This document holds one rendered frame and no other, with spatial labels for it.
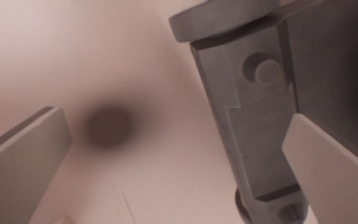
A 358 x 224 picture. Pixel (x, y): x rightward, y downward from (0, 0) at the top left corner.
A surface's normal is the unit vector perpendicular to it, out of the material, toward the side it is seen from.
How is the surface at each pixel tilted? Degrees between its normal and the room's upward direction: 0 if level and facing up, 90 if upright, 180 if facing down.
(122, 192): 0
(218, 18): 19
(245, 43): 0
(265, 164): 0
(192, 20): 43
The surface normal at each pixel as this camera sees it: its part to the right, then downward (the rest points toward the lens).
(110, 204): 0.07, 0.41
